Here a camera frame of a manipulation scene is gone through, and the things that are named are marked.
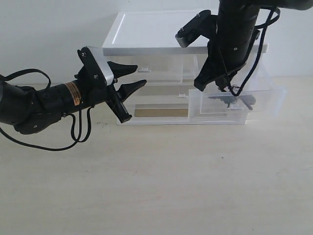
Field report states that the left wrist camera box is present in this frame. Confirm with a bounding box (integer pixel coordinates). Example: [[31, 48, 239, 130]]
[[80, 46, 114, 88]]

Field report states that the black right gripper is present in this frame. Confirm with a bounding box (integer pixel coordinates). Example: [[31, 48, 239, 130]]
[[194, 14, 259, 92]]

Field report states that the key bunch with blue tag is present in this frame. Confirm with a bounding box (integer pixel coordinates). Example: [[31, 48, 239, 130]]
[[208, 88, 256, 111]]

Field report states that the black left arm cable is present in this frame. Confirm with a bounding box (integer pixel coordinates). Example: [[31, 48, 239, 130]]
[[0, 68, 95, 152]]

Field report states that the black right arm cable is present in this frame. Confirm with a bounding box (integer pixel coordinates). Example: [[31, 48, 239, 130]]
[[217, 6, 281, 96]]

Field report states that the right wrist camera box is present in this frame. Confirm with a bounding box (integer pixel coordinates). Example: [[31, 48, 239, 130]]
[[175, 10, 217, 48]]

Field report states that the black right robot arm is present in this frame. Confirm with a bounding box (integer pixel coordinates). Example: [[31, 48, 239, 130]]
[[176, 0, 313, 96]]

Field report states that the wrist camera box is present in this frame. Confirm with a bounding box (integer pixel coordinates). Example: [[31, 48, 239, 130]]
[[175, 10, 217, 48], [80, 46, 114, 88]]

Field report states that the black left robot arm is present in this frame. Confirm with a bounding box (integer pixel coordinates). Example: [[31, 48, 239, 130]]
[[0, 46, 147, 135]]

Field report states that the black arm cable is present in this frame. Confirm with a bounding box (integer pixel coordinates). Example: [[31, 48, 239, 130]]
[[217, 6, 281, 96], [0, 68, 95, 152]]

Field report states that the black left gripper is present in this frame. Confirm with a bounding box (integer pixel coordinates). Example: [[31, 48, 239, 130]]
[[77, 47, 147, 123]]

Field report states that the white plastic drawer cabinet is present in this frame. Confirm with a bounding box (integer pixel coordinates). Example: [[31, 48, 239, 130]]
[[102, 11, 270, 125]]

